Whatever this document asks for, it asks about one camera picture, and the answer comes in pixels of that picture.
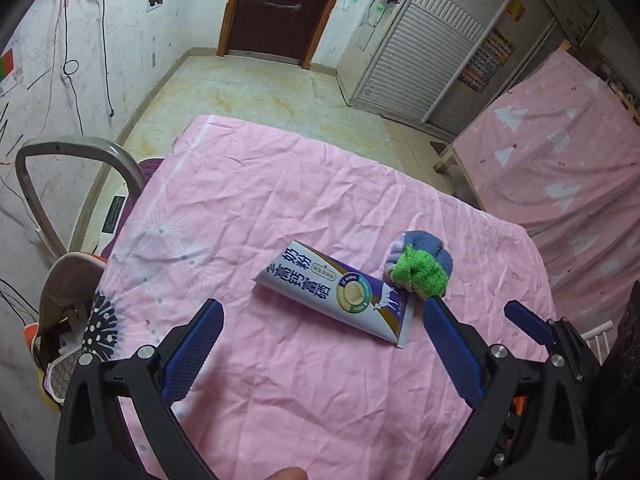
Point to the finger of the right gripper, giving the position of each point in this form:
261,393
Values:
543,332

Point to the green blue sock ball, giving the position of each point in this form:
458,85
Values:
419,263

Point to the white louvered wardrobe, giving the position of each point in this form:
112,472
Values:
404,59

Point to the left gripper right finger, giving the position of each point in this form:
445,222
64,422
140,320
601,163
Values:
510,431

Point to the white metal bed rail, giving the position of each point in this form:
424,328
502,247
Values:
597,340

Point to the dark brown door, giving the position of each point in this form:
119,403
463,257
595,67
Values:
282,30

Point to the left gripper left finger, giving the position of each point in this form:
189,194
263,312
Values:
94,441

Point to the pink tree pattern curtain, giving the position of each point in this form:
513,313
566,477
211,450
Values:
558,154

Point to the colourful wall poster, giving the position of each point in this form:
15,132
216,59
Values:
492,54

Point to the pink bed sheet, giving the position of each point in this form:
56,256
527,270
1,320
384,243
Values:
290,381

